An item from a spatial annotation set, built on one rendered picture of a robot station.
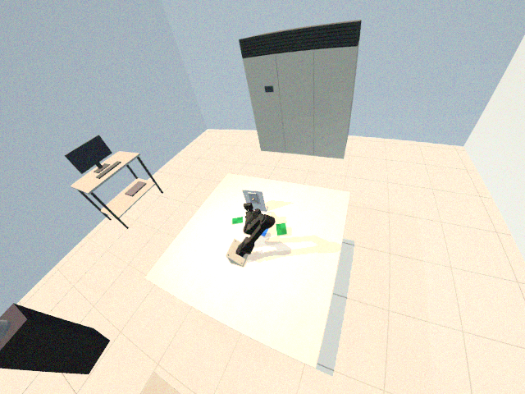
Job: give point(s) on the green flat square pad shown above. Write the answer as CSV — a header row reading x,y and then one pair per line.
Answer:
x,y
281,229

